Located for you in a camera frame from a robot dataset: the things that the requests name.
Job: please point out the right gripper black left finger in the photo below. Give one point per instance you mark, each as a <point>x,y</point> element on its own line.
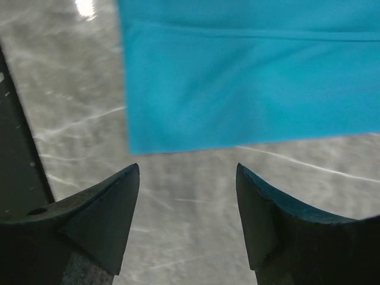
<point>78,240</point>

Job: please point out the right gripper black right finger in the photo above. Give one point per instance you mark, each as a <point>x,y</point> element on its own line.
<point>291,242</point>

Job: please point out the teal t-shirt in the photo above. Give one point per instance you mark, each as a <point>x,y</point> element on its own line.
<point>216,74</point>

